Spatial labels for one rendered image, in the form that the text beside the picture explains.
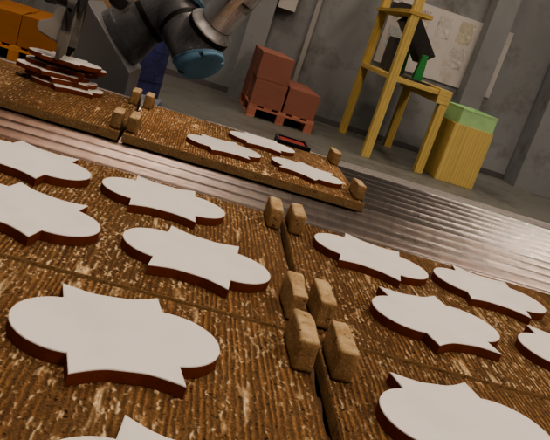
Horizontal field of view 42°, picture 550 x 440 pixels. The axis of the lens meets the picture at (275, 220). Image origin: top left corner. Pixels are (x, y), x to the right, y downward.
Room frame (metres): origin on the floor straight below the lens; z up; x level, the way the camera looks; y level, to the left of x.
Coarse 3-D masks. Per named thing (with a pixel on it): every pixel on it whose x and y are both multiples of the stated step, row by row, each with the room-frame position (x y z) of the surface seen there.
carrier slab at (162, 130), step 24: (144, 120) 1.26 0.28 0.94; (168, 120) 1.33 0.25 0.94; (192, 120) 1.42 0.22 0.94; (144, 144) 1.11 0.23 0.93; (168, 144) 1.13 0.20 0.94; (240, 144) 1.34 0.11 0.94; (216, 168) 1.13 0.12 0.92; (240, 168) 1.14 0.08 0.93; (264, 168) 1.18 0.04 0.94; (336, 168) 1.41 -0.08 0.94; (312, 192) 1.16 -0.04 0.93; (336, 192) 1.19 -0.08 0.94
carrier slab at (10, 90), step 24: (0, 72) 1.26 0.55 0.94; (24, 72) 1.34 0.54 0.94; (0, 96) 1.08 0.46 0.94; (24, 96) 1.13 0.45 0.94; (48, 96) 1.19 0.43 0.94; (72, 96) 1.26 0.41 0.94; (120, 96) 1.43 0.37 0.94; (48, 120) 1.09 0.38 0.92; (72, 120) 1.09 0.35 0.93; (96, 120) 1.13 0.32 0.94
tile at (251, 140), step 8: (232, 136) 1.36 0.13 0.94; (240, 136) 1.37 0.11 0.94; (248, 136) 1.40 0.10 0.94; (256, 136) 1.43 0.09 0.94; (248, 144) 1.33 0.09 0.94; (256, 144) 1.34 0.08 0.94; (264, 144) 1.37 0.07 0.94; (272, 144) 1.40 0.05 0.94; (280, 144) 1.43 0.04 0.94; (272, 152) 1.35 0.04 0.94; (280, 152) 1.34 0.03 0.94; (288, 152) 1.37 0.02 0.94
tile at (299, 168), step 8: (272, 160) 1.25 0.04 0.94; (280, 160) 1.26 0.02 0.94; (288, 160) 1.29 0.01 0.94; (280, 168) 1.21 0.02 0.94; (288, 168) 1.21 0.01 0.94; (296, 168) 1.23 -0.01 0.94; (304, 168) 1.26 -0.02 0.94; (312, 168) 1.28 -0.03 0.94; (304, 176) 1.20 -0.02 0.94; (312, 176) 1.21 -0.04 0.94; (320, 176) 1.23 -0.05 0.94; (328, 176) 1.26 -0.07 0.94; (328, 184) 1.21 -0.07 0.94; (336, 184) 1.22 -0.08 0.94
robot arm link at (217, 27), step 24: (216, 0) 1.70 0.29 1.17; (240, 0) 1.68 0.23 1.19; (168, 24) 1.76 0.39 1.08; (192, 24) 1.71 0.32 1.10; (216, 24) 1.70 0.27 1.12; (168, 48) 1.75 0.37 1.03; (192, 48) 1.70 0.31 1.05; (216, 48) 1.72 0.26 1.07; (192, 72) 1.74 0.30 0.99; (216, 72) 1.78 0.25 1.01
